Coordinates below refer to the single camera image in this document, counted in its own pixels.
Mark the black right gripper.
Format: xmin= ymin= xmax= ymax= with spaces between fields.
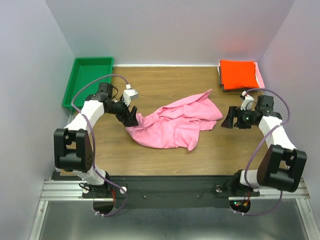
xmin=220 ymin=105 xmax=256 ymax=129

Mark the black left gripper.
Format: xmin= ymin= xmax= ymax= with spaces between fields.
xmin=106 ymin=94 xmax=138 ymax=127

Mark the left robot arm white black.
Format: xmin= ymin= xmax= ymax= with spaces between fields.
xmin=53 ymin=82 xmax=139 ymax=197

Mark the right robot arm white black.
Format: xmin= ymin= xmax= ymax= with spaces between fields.
xmin=221 ymin=91 xmax=307 ymax=195

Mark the folded orange t shirt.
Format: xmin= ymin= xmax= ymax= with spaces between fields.
xmin=220 ymin=59 xmax=259 ymax=91

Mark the folded light pink t shirt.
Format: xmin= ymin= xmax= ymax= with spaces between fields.
xmin=254 ymin=62 xmax=265 ymax=89

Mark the green plastic tray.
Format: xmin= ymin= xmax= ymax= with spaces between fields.
xmin=62 ymin=56 xmax=114 ymax=111

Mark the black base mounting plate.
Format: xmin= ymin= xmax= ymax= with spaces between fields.
xmin=41 ymin=175 xmax=259 ymax=213

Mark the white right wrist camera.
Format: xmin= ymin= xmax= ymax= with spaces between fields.
xmin=240 ymin=91 xmax=255 ymax=111

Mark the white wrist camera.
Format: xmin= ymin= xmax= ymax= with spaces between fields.
xmin=240 ymin=91 xmax=255 ymax=111
xmin=122 ymin=84 xmax=139 ymax=106

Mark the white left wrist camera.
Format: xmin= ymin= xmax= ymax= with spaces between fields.
xmin=122 ymin=84 xmax=139 ymax=106

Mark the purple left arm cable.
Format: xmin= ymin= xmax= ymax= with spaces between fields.
xmin=70 ymin=74 xmax=132 ymax=218

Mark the aluminium frame rail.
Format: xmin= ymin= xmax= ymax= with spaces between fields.
xmin=40 ymin=180 xmax=310 ymax=202

